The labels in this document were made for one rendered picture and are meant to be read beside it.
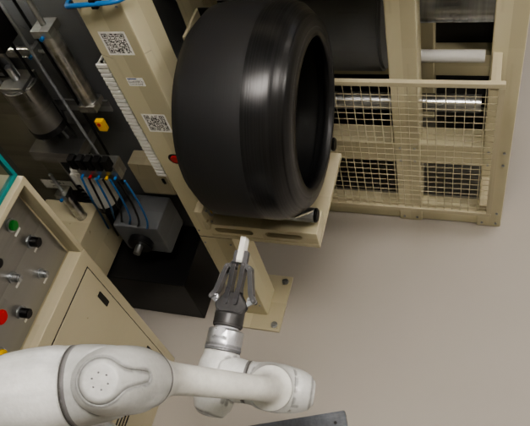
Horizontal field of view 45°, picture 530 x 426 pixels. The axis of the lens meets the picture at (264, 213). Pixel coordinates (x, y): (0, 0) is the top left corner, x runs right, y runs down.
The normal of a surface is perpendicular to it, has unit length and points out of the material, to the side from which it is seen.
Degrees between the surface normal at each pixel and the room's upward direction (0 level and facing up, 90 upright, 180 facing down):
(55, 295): 0
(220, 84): 31
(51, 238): 90
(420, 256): 0
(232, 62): 20
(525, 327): 0
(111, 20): 90
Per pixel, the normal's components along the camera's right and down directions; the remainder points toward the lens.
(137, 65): -0.25, 0.82
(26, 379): -0.22, -0.45
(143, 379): 0.91, -0.15
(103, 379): -0.03, -0.25
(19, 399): -0.18, -0.08
